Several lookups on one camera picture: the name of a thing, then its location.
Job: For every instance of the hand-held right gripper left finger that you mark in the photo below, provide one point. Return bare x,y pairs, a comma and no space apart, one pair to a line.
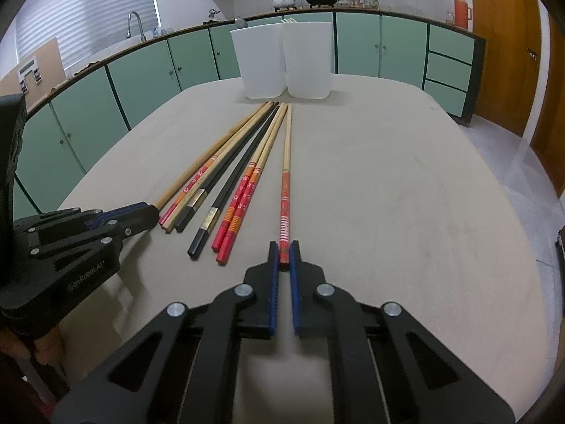
273,291

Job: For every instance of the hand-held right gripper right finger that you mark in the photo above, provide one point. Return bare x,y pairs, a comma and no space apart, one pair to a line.
295,296

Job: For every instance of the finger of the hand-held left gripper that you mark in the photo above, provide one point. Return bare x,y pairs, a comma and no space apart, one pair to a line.
128,213
141,225

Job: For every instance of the red floral chopstick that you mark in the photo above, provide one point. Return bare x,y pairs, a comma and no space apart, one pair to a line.
175,216
194,181
236,198
246,203

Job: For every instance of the red label wooden chopstick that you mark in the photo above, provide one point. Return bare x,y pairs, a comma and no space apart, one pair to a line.
287,194

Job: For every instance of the black chopstick with gold band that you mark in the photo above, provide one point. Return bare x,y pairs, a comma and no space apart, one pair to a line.
223,170
231,185

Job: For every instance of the white utensil holder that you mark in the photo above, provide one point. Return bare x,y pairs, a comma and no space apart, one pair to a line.
309,62
258,62

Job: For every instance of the person's left hand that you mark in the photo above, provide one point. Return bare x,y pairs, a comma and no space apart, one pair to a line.
44,349

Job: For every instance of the green lower kitchen cabinets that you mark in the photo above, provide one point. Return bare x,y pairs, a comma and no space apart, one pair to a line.
141,70

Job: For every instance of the brown cardboard board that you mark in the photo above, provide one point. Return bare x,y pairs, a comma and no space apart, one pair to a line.
44,66

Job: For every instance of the white device on board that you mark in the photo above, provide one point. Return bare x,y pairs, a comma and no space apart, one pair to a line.
27,69

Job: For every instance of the metal kitchen faucet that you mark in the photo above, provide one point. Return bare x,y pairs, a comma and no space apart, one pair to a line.
129,24

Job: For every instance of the white window blind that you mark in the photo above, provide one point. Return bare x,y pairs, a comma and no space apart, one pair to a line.
88,0

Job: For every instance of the metal spoon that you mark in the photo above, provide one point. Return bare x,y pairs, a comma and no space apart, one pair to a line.
240,21

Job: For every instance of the white cooking pot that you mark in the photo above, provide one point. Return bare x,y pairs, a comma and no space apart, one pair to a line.
282,1

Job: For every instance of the glass jars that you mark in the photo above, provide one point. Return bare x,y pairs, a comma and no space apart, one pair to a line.
370,1

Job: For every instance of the wooden door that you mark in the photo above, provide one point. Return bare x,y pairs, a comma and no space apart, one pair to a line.
499,53
551,119

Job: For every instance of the small glass jar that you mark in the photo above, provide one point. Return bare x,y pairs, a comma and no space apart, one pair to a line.
450,18

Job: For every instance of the orange thermos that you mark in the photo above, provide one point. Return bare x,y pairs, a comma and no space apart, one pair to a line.
461,13

